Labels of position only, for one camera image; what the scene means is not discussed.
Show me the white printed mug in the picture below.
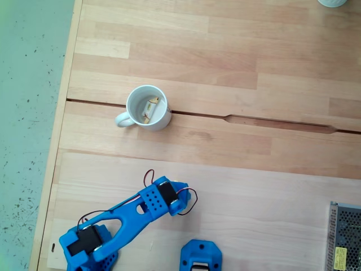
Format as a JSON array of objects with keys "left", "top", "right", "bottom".
[{"left": 114, "top": 84, "right": 172, "bottom": 132}]

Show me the light wooden base board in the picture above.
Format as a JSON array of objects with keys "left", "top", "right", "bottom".
[{"left": 46, "top": 152, "right": 361, "bottom": 271}]

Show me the metal mesh power supply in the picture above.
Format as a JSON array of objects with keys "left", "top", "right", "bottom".
[{"left": 325, "top": 200, "right": 361, "bottom": 271}]

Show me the white round object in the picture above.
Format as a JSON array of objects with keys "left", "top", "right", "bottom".
[{"left": 317, "top": 0, "right": 349, "bottom": 8}]

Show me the thin servo cable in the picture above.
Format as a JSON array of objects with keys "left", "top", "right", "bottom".
[
  {"left": 77, "top": 200, "right": 142, "bottom": 227},
  {"left": 143, "top": 169, "right": 156, "bottom": 189},
  {"left": 177, "top": 187, "right": 199, "bottom": 217}
]

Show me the blue post base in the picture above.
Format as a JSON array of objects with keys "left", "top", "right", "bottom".
[{"left": 180, "top": 239, "right": 223, "bottom": 271}]

